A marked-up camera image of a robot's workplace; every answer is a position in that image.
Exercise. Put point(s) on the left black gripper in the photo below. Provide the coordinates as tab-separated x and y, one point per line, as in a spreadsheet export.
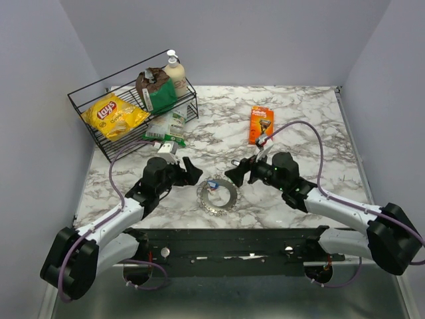
190	176

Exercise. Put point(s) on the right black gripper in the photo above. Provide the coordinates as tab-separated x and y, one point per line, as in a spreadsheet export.
236	174

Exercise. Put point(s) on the blue key tag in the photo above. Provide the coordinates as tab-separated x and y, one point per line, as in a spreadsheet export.
212	184

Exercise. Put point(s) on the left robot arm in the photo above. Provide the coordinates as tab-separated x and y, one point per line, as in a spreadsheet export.
106	226

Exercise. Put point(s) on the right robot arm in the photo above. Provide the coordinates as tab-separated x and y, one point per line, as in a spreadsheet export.
383	234

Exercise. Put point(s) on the green and white packet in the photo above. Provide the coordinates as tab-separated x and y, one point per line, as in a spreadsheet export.
168	127

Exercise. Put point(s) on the orange Gillette razor box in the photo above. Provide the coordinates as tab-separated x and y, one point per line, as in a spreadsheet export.
261	122

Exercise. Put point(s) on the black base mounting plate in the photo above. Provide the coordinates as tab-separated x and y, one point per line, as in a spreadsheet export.
230	252

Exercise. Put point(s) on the brown and green bag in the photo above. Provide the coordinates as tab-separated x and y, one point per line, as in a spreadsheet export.
156	90

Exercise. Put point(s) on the yellow Lays chips bag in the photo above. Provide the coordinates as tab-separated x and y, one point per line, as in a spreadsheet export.
113	117

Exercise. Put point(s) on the cream pump lotion bottle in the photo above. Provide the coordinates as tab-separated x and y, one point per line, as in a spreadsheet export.
176	72

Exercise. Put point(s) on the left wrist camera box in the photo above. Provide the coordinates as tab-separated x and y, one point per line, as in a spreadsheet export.
168	152

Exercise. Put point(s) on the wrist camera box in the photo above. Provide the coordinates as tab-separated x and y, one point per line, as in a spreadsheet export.
168	152
264	144

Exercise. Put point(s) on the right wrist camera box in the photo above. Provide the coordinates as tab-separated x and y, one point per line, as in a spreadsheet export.
264	144

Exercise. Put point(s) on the black wire basket rack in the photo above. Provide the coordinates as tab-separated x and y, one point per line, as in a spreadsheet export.
122	84

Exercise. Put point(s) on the aluminium rail frame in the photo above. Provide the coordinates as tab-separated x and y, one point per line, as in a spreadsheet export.
351	288

